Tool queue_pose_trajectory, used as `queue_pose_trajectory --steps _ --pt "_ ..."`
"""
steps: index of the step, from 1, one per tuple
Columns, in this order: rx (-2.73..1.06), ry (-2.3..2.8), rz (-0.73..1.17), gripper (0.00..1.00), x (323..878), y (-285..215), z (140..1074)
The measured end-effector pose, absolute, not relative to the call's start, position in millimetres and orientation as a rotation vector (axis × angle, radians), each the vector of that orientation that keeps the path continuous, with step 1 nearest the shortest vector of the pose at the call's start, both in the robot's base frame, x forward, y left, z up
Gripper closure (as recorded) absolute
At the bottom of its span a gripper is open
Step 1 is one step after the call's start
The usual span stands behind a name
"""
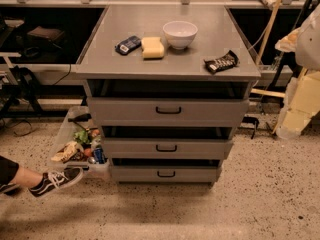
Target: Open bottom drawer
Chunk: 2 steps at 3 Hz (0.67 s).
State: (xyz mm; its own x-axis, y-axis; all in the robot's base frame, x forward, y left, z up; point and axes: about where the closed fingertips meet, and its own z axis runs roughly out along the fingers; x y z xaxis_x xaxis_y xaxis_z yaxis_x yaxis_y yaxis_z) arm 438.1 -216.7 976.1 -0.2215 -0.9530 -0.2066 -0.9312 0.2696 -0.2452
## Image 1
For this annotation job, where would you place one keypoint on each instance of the grey bottom drawer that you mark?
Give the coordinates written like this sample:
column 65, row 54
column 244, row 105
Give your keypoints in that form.
column 176, row 175

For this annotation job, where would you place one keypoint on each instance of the grey drawer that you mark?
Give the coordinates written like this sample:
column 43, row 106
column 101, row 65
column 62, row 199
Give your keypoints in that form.
column 167, row 149
column 176, row 175
column 167, row 112

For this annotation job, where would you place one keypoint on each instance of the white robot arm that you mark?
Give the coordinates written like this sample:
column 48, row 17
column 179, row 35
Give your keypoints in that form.
column 307, row 52

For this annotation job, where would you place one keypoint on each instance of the grey drawer cabinet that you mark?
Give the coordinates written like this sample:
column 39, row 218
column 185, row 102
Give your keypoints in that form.
column 167, row 85

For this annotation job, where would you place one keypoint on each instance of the grey top drawer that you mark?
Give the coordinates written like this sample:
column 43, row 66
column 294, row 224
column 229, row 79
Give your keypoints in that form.
column 167, row 112

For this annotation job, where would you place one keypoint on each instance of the grey middle drawer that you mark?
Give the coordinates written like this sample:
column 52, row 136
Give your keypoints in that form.
column 167, row 149

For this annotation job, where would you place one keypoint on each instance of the yellow sponge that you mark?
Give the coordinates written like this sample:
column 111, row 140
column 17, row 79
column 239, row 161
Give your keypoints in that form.
column 152, row 48

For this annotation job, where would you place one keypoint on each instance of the blue soda can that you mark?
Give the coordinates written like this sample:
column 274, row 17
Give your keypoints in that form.
column 98, row 155

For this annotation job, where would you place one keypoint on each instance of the blue snack packet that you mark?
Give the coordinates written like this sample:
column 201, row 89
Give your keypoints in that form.
column 128, row 45

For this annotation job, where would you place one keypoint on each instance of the white bowl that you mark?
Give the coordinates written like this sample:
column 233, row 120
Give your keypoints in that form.
column 179, row 34

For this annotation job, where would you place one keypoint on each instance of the green produce item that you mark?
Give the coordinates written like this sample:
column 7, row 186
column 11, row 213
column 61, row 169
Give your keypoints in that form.
column 82, row 137

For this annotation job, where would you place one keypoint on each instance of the orange fruit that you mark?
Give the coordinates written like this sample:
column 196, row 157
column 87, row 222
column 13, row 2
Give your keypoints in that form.
column 88, row 152

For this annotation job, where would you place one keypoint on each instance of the black candy bar wrapper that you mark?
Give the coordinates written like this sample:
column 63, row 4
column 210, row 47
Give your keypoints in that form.
column 228, row 61

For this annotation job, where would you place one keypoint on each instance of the clear plastic bin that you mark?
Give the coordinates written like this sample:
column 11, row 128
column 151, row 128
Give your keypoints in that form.
column 78, row 118

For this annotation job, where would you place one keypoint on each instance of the crinkled snack bag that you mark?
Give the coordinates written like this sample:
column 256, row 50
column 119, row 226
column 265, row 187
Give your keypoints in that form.
column 69, row 150

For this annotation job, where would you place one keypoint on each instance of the black white sneaker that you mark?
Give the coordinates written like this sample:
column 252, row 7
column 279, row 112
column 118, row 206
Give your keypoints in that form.
column 56, row 180
column 8, row 189

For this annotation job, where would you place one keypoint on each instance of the brown box on shelf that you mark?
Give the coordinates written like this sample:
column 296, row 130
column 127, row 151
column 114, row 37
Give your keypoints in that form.
column 51, row 35

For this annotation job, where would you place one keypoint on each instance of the person's lower leg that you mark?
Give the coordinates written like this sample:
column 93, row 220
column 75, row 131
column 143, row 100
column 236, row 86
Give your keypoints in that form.
column 12, row 172

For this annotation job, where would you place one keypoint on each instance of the wooden easel frame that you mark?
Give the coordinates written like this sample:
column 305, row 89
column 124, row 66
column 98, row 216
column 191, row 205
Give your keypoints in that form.
column 267, row 39

